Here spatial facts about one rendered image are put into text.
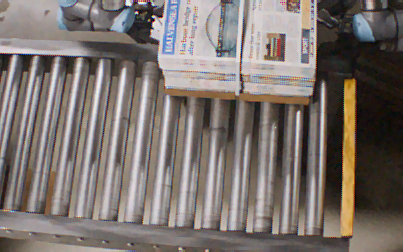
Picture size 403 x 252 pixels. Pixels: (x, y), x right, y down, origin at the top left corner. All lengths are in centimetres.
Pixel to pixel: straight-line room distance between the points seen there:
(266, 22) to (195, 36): 17
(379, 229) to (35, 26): 161
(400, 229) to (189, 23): 129
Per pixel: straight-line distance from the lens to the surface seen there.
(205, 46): 168
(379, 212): 266
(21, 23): 304
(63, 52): 199
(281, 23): 172
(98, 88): 192
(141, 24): 197
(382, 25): 187
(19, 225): 184
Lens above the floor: 252
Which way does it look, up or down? 69 degrees down
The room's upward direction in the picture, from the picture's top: 6 degrees counter-clockwise
